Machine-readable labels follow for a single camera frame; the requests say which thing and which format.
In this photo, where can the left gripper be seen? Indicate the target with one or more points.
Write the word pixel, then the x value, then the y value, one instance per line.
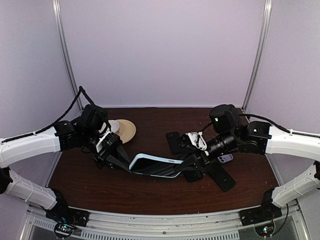
pixel 101 159

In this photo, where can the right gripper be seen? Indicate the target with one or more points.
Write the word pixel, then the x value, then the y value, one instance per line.
pixel 195 160

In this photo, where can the black phone case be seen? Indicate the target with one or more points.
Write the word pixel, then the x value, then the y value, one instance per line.
pixel 220 176

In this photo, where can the lavender phone case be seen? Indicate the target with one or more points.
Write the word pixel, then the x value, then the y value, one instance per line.
pixel 223 159

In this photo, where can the black cased phone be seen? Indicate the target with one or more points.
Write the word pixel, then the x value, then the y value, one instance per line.
pixel 171 138

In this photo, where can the light blue cased phone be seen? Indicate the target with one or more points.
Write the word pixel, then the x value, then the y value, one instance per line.
pixel 155 166

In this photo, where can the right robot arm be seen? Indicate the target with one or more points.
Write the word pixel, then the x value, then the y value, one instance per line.
pixel 261 137

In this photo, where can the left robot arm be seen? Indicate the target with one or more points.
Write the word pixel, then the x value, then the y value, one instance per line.
pixel 91 130

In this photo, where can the black phone under blue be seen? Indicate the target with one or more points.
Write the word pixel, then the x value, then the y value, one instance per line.
pixel 193 175

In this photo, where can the beige saucer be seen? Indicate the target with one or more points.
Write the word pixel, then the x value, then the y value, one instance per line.
pixel 126 130

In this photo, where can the white teacup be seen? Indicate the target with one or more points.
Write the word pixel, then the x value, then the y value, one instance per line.
pixel 114 126

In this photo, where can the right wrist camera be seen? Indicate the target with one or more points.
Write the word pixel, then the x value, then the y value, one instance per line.
pixel 197 140

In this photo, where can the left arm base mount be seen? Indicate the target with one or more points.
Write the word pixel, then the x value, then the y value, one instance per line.
pixel 67 219

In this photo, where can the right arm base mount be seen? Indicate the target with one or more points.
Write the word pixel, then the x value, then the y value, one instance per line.
pixel 264 216

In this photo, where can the aluminium front rail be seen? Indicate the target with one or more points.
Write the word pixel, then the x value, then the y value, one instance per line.
pixel 225 225

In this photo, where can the left aluminium post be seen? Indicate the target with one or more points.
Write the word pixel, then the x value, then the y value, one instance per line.
pixel 63 43

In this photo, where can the aluminium post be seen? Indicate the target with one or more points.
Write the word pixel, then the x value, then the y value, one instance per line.
pixel 262 40
pixel 63 43

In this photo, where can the right aluminium post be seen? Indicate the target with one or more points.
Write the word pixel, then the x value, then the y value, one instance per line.
pixel 262 40

